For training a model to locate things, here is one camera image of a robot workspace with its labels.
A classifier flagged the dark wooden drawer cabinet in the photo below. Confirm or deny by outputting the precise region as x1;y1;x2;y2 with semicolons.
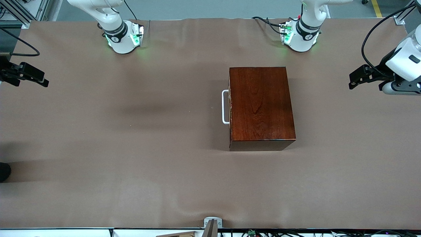
229;67;296;152

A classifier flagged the aluminium corner profile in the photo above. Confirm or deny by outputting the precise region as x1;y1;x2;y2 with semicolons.
394;0;421;25

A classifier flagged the black round object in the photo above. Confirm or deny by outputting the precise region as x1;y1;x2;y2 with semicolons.
0;162;12;183

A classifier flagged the brown table cover sheet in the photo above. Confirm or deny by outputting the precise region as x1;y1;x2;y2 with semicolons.
0;17;421;230

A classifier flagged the light wooden board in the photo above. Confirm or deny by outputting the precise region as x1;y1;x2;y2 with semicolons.
156;231;198;237

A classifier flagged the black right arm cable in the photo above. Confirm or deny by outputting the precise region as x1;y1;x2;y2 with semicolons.
0;28;40;57

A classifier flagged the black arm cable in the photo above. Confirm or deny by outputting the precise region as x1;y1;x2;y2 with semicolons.
0;28;40;57
361;3;417;79

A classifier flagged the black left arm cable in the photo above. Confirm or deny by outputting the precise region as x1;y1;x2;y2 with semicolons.
361;3;417;79

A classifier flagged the aluminium frame structure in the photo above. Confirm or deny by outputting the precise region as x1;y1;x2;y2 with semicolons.
0;0;50;29

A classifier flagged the black base cable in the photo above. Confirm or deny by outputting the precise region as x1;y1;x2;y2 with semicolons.
252;16;298;36
123;0;137;20

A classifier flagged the grey metal table bracket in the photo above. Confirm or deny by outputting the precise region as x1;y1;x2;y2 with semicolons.
203;217;223;237

